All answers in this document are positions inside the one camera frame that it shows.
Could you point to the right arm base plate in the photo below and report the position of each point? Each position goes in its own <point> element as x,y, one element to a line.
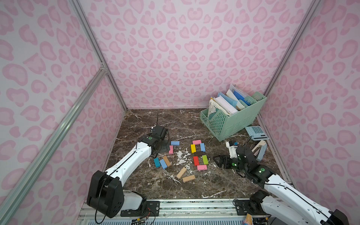
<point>245,207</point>

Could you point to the teal block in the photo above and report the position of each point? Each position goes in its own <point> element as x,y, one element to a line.
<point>157,163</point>

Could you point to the green block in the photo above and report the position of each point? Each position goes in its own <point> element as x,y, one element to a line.
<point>205,160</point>

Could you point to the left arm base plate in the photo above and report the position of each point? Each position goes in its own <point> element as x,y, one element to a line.
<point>146,208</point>

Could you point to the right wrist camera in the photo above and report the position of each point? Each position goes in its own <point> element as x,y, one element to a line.
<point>231,148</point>

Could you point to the wooden block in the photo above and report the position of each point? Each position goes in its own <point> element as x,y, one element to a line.
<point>166,161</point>
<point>189,178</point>

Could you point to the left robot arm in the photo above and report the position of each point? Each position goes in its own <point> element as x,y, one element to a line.
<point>106,194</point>

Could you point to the front aluminium rail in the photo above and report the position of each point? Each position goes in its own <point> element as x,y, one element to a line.
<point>180,212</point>

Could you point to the dark brown block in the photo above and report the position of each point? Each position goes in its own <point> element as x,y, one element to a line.
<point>200,153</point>

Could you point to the light blue block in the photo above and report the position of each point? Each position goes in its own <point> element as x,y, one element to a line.
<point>163,164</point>
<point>202,146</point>
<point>175,143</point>

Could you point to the wooden block diagonal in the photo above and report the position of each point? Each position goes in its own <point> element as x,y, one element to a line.
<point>181,173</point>

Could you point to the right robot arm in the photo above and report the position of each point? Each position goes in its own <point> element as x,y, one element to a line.
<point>276,197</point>

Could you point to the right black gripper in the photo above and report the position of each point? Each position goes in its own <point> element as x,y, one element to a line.
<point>232,162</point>

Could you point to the red block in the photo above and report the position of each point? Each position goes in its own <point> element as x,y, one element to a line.
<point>196,161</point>

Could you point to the green plastic file basket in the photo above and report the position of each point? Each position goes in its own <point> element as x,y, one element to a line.
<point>222,126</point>

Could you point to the blue folder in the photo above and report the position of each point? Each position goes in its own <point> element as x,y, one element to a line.
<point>241,96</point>

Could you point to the wooden box at right wall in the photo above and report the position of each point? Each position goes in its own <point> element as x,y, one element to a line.
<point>259,150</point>

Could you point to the grey calculator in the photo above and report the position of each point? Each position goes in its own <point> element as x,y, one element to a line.
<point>256,133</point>

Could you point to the white papers stack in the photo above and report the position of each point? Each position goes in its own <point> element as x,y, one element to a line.
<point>220,104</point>

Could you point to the yellow block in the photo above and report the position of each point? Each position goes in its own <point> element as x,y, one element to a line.
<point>193,149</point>

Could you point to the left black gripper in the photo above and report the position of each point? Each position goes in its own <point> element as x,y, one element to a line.
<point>162,143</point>

